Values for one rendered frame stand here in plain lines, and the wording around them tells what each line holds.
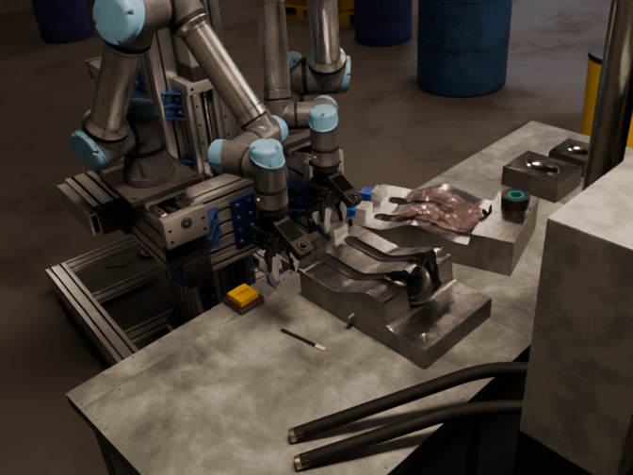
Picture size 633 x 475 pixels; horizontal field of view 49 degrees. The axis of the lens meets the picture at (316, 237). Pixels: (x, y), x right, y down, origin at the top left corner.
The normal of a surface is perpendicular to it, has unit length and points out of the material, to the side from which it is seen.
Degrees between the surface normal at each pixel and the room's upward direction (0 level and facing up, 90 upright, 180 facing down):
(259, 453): 0
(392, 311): 84
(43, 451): 0
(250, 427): 0
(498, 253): 90
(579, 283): 90
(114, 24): 84
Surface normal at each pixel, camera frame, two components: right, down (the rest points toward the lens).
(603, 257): -0.72, 0.41
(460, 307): -0.07, -0.84
